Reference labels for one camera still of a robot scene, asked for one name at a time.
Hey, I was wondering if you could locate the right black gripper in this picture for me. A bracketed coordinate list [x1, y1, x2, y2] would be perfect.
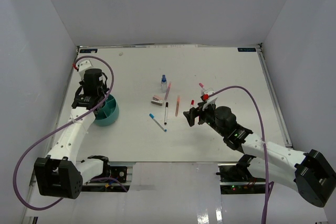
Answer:
[183, 101, 226, 137]

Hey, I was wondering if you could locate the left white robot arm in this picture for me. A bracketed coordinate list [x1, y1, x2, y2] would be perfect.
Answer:
[34, 68, 111, 199]

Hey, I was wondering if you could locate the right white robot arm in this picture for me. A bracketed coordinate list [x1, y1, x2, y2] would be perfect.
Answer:
[183, 102, 335, 208]

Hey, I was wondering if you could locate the black cap marker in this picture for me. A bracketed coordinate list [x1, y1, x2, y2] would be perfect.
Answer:
[164, 102, 169, 125]

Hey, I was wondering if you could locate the teal round desk organizer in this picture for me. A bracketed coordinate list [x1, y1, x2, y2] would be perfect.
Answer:
[94, 95, 119, 127]

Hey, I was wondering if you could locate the pink translucent pen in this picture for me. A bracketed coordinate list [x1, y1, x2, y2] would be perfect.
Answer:
[164, 82, 171, 101]

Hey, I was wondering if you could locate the left blue corner label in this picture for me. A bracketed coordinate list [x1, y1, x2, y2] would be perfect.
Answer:
[79, 49, 98, 54]

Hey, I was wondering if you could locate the blue corner label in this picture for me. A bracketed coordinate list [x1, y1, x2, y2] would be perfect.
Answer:
[237, 47, 256, 52]
[79, 49, 98, 54]

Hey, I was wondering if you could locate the blue cap spray bottle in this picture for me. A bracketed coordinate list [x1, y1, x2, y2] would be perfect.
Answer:
[161, 74, 167, 93]

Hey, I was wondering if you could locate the blue cap marker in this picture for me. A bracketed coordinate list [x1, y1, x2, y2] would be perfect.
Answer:
[149, 113, 167, 132]

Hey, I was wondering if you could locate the right blue corner label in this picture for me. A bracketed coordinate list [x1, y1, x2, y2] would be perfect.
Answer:
[237, 47, 256, 52]

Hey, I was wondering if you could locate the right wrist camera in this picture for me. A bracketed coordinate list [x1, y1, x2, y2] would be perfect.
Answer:
[201, 86, 217, 111]

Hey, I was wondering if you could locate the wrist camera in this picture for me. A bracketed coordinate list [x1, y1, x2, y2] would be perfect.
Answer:
[76, 60, 93, 79]
[201, 86, 217, 111]

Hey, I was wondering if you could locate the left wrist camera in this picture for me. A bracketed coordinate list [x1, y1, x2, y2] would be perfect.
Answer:
[76, 60, 93, 79]

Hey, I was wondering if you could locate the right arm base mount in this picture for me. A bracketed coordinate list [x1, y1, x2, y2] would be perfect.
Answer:
[216, 164, 266, 195]

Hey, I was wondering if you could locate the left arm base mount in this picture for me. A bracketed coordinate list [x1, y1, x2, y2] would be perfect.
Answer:
[81, 166, 133, 193]

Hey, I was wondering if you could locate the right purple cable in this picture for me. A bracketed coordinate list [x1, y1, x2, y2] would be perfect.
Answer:
[207, 85, 275, 224]

